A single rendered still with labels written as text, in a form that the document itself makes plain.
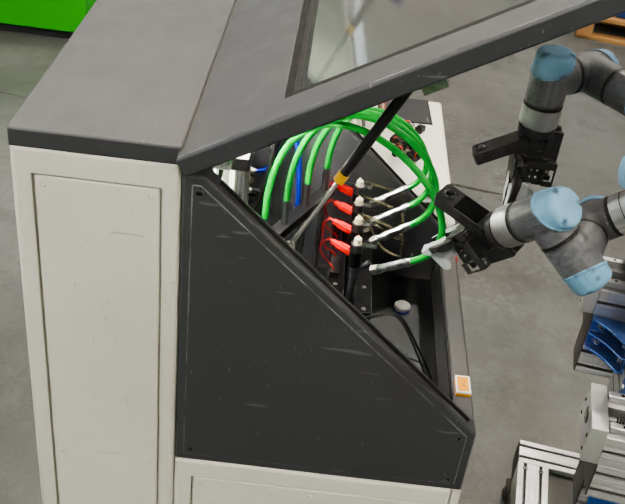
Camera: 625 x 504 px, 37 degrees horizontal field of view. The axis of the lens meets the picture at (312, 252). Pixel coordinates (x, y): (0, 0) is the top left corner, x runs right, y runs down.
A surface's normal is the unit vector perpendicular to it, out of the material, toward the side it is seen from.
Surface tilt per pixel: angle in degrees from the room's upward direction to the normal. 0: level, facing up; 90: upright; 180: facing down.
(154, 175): 90
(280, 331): 90
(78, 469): 90
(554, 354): 0
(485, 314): 0
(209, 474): 90
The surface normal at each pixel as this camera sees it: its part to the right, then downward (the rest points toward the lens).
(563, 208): 0.51, -0.22
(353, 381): -0.06, 0.57
